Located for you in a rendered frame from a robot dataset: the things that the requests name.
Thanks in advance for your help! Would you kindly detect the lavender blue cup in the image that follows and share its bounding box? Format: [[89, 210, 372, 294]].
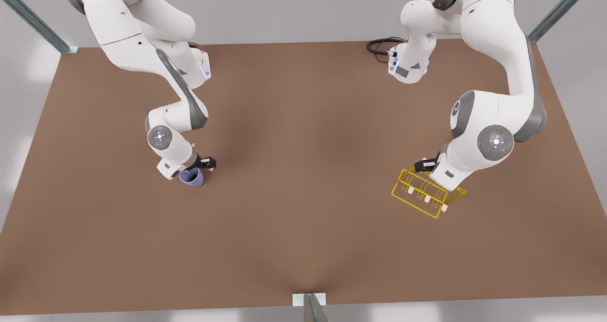
[[179, 167, 205, 187]]

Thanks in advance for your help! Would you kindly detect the yellow wire cup holder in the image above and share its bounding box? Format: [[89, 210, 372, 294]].
[[391, 167, 467, 219]]

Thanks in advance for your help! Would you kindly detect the black cable loop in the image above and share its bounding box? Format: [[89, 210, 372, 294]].
[[367, 37, 406, 64]]

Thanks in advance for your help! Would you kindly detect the silver frame post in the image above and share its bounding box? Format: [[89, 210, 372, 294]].
[[528, 0, 599, 43], [292, 293, 329, 322], [0, 0, 79, 55]]

